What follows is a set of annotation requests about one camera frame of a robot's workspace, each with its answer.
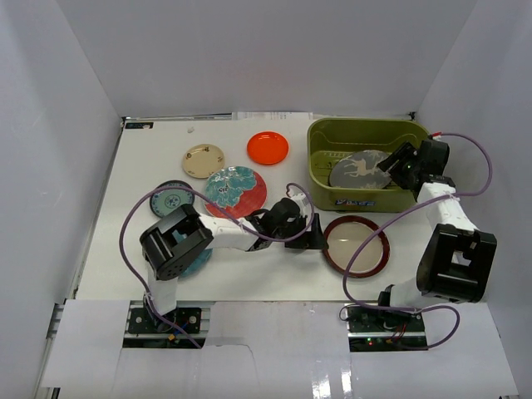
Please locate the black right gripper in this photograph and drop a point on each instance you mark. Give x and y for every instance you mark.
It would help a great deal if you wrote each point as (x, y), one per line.
(403, 155)

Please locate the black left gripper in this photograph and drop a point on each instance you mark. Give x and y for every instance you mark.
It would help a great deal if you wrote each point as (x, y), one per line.
(310, 234)

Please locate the red rimmed beige plate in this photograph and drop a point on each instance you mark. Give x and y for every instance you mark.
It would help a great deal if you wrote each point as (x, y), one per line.
(344, 236)

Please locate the grey reindeer plate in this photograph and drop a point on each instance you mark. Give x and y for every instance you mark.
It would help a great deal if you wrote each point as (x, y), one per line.
(360, 171)

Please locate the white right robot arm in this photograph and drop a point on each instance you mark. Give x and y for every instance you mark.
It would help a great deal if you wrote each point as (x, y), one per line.
(456, 264)

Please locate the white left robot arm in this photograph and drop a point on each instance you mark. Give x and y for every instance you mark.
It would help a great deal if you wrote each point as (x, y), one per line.
(173, 244)

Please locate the olive green plastic bin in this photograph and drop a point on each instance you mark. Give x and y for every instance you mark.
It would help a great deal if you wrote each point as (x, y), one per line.
(331, 139)

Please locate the red teal floral plate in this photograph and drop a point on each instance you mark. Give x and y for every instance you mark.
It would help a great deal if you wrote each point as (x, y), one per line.
(237, 190)

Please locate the orange round plate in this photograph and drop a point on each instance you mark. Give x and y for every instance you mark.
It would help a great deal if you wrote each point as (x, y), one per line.
(267, 148)

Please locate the teal scalloped plate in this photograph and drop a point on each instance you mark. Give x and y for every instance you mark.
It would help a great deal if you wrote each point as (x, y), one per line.
(198, 263)

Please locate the cream floral small plate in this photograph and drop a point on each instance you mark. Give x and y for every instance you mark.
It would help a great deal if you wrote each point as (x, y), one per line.
(201, 161)

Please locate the white paper sheets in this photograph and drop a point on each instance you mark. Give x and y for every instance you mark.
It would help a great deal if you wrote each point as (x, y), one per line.
(271, 115)

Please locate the blue white patterned plate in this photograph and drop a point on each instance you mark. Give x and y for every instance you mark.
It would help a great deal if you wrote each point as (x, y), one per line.
(165, 202)

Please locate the black label sticker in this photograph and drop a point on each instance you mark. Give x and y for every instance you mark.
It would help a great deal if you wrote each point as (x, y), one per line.
(138, 125)

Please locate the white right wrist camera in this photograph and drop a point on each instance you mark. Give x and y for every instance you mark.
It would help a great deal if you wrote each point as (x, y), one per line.
(435, 136)

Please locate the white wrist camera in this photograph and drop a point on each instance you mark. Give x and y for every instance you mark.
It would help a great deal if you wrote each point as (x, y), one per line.
(301, 200)
(435, 136)

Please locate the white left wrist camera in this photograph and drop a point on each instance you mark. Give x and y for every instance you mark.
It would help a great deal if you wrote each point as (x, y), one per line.
(301, 200)

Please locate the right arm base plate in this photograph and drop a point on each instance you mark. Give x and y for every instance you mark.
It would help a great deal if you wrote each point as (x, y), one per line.
(379, 331)

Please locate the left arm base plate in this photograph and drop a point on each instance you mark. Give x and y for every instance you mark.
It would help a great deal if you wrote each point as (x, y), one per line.
(143, 322)

